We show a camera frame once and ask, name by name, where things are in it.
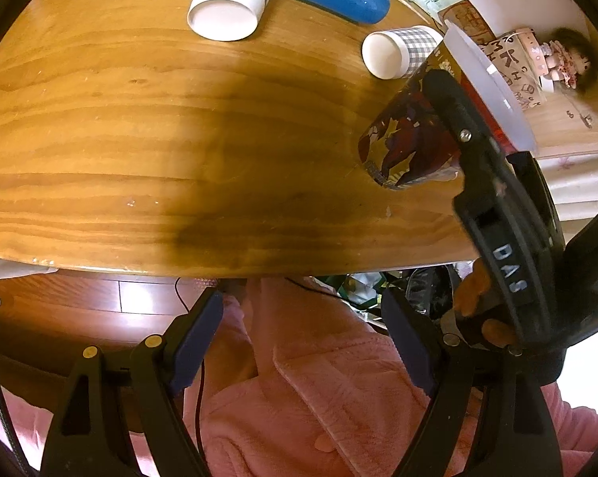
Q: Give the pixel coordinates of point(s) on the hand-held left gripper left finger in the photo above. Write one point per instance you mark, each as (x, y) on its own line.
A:
(198, 343)

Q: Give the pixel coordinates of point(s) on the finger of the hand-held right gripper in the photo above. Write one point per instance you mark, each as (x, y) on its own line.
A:
(488, 208)
(540, 194)

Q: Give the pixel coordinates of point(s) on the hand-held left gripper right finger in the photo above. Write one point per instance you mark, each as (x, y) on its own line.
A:
(409, 353)

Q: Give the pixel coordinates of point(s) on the dark red printed cup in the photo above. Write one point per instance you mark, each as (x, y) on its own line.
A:
(408, 129)

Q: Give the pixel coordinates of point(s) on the grey checked paper cup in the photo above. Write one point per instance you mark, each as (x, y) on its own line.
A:
(393, 52)

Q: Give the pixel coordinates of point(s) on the white cup with olive print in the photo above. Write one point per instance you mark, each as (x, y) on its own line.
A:
(229, 0)

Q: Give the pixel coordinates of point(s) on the person's right hand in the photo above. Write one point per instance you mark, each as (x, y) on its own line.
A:
(470, 285)

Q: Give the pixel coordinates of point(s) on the green white packet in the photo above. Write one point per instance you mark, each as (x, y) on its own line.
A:
(363, 289)

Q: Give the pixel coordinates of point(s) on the pink fleece robe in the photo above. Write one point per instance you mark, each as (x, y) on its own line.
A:
(299, 397)

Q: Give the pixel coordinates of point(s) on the letter printed play mat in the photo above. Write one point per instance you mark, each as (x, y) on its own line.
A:
(515, 72)

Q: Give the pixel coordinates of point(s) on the rag doll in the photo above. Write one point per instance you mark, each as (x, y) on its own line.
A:
(565, 62)

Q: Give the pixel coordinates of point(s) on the white cloth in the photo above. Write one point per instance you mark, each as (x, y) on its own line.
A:
(6, 268)

